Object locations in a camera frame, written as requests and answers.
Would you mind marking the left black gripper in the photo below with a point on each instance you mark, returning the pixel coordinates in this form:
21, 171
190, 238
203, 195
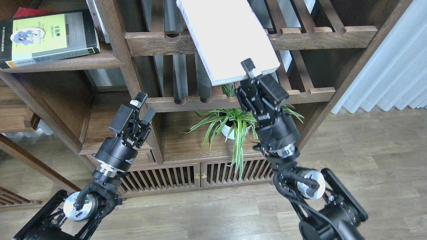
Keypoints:
117, 154

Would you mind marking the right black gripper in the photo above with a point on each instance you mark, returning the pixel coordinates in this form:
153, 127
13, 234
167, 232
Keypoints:
263, 97

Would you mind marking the white and lilac book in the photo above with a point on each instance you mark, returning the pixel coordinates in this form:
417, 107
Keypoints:
225, 33

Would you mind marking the black and green book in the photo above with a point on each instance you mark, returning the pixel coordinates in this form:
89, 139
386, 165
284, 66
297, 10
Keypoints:
48, 37

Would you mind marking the red paperback book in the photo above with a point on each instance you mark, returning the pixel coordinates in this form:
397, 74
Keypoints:
26, 12

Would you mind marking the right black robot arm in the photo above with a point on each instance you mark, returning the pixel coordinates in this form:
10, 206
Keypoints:
325, 207

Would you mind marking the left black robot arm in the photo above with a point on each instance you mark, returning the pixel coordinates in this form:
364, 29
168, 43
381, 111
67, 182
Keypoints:
76, 216

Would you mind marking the green spider plant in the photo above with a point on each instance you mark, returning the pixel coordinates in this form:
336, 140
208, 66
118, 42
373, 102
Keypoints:
237, 121

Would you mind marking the white plant pot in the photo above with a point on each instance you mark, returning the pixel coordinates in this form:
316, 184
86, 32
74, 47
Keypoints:
229, 129

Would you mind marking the upright white book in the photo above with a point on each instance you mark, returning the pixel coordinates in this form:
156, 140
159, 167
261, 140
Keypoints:
98, 23

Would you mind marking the white curtain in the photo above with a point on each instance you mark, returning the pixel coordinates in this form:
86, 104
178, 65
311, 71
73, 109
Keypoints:
396, 75

